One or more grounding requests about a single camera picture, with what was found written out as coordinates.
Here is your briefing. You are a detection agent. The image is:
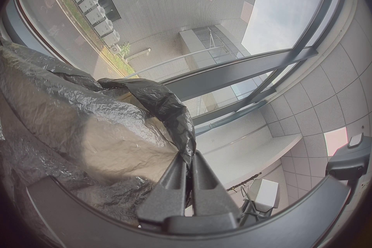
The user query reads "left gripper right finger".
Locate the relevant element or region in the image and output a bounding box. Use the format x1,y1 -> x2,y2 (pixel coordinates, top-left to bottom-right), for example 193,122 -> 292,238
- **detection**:
190,149 -> 242,224

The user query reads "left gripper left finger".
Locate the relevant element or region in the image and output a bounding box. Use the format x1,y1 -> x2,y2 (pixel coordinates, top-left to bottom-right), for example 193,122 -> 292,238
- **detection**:
137,151 -> 191,227

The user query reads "black plastic bag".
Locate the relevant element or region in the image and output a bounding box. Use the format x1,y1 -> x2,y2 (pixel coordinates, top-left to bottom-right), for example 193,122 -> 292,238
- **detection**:
0,38 -> 195,230

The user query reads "white box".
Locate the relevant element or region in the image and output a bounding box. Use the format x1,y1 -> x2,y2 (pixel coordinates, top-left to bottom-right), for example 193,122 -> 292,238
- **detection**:
249,178 -> 281,210

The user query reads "window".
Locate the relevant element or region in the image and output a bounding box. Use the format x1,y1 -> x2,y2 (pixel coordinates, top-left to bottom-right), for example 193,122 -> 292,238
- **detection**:
0,0 -> 352,137

